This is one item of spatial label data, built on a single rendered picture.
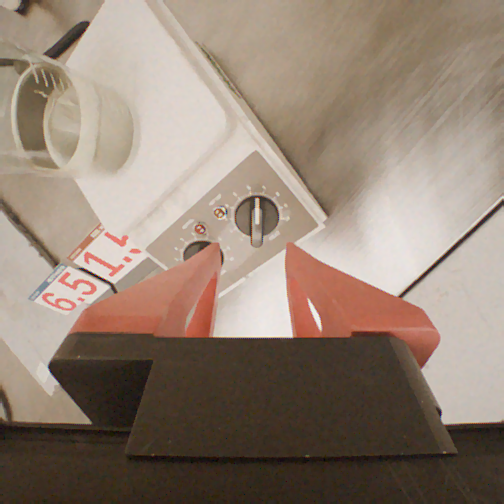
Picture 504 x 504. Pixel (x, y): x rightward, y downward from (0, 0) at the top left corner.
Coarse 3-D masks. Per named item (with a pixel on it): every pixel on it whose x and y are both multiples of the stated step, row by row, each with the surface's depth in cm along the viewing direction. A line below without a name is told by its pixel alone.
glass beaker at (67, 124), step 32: (0, 64) 9; (32, 64) 11; (0, 96) 9; (32, 96) 11; (64, 96) 12; (96, 96) 14; (0, 128) 10; (32, 128) 11; (64, 128) 12; (96, 128) 14; (128, 128) 16; (0, 160) 11; (32, 160) 12; (64, 160) 13; (96, 160) 15; (128, 160) 17
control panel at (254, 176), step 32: (256, 160) 17; (224, 192) 18; (256, 192) 18; (288, 192) 18; (192, 224) 20; (224, 224) 20; (288, 224) 20; (160, 256) 21; (224, 256) 21; (256, 256) 21; (224, 288) 23
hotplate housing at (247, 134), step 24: (168, 24) 17; (192, 48) 17; (216, 72) 17; (240, 96) 21; (240, 120) 17; (240, 144) 17; (264, 144) 17; (216, 168) 17; (288, 168) 18; (192, 192) 18; (168, 216) 19; (312, 216) 19; (144, 240) 21; (264, 264) 22
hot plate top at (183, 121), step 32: (128, 0) 15; (96, 32) 16; (128, 32) 16; (160, 32) 15; (96, 64) 17; (128, 64) 16; (160, 64) 15; (192, 64) 15; (128, 96) 16; (160, 96) 16; (192, 96) 15; (160, 128) 16; (192, 128) 15; (224, 128) 15; (160, 160) 16; (192, 160) 16; (96, 192) 19; (128, 192) 18; (160, 192) 17; (128, 224) 18
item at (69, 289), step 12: (60, 276) 30; (72, 276) 30; (84, 276) 30; (48, 288) 31; (60, 288) 31; (72, 288) 31; (84, 288) 31; (96, 288) 31; (36, 300) 32; (48, 300) 32; (60, 300) 32; (72, 300) 32; (84, 300) 33
